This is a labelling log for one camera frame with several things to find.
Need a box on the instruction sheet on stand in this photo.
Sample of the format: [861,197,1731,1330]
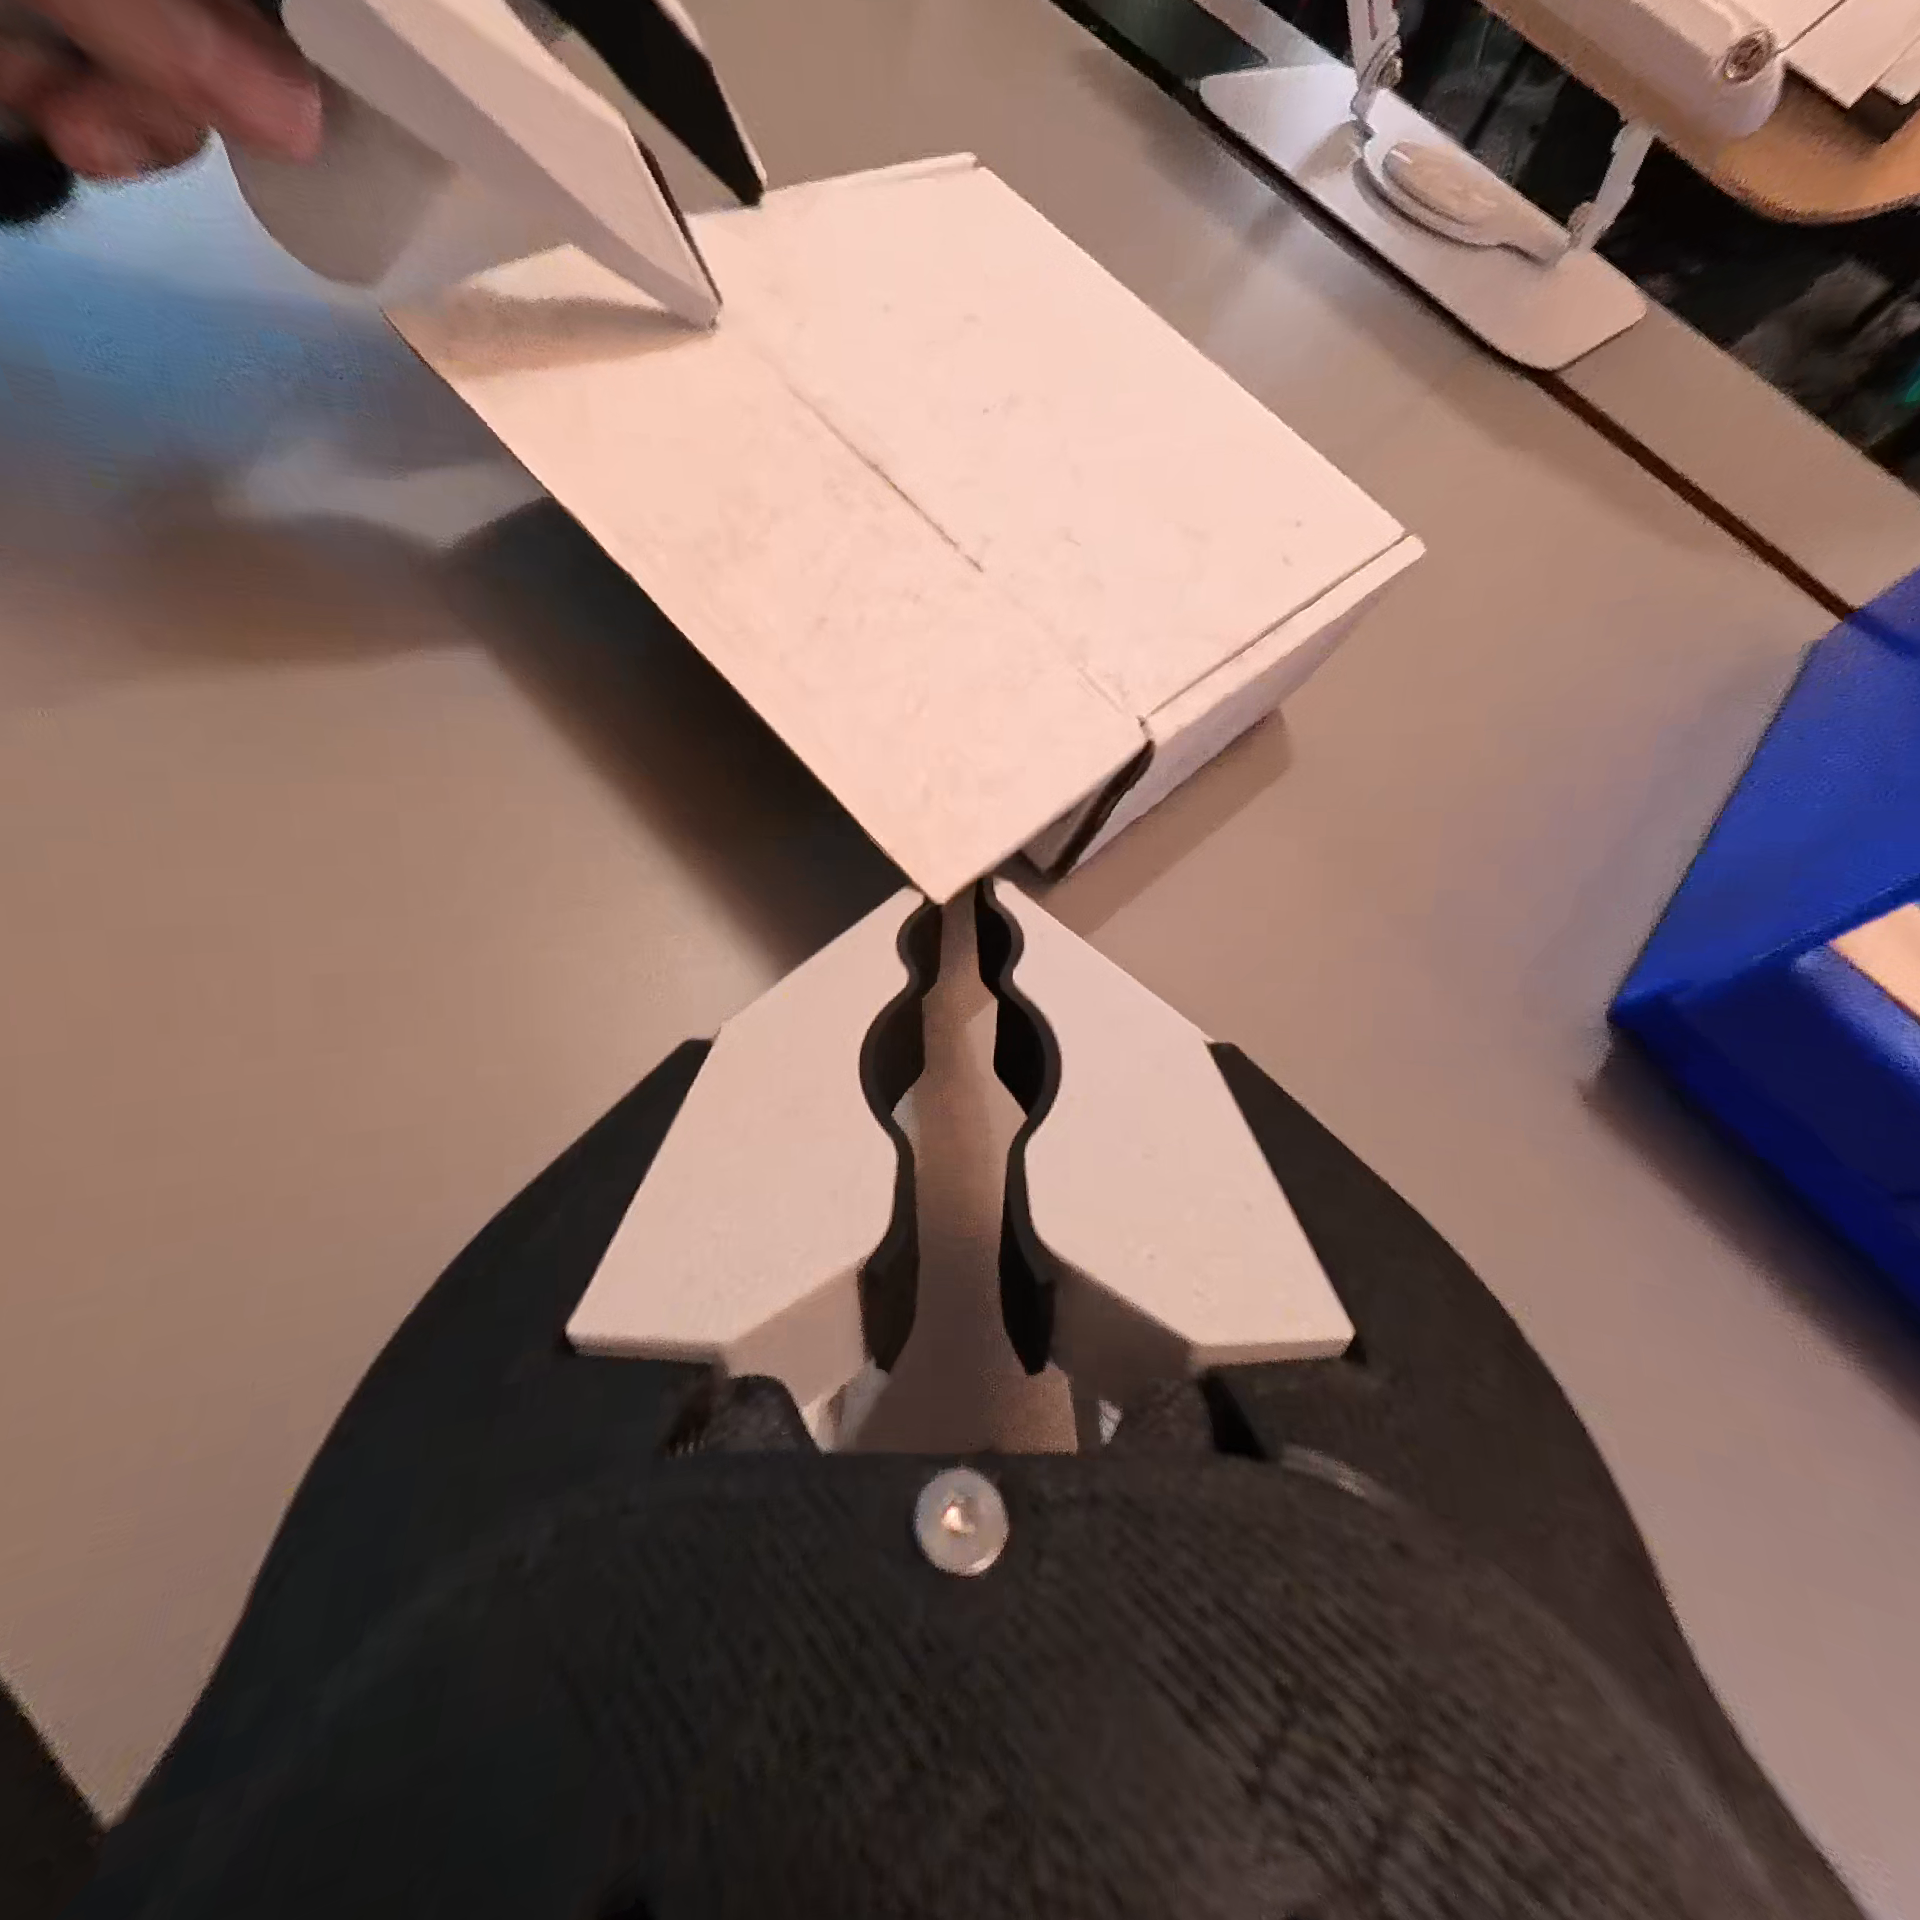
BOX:
[1650,66,1920,227]

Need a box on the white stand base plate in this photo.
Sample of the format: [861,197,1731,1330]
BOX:
[1201,0,1659,373]

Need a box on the grey desk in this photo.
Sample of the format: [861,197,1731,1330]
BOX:
[0,0,1920,1824]

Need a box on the person's left hand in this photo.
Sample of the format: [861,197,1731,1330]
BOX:
[0,0,324,186]

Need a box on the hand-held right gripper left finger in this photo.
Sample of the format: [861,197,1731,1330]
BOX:
[564,885,944,1403]

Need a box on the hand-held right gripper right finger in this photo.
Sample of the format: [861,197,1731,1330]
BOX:
[972,878,1360,1377]

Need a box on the blue plastic bin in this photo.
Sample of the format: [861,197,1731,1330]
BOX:
[1608,568,1920,1277]

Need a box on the adjoining grey table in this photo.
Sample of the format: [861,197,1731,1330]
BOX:
[1050,0,1920,618]

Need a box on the white cardboard box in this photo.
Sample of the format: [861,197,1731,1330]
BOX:
[381,150,1426,905]

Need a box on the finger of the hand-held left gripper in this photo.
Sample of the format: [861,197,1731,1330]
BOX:
[552,0,770,209]
[282,0,730,329]

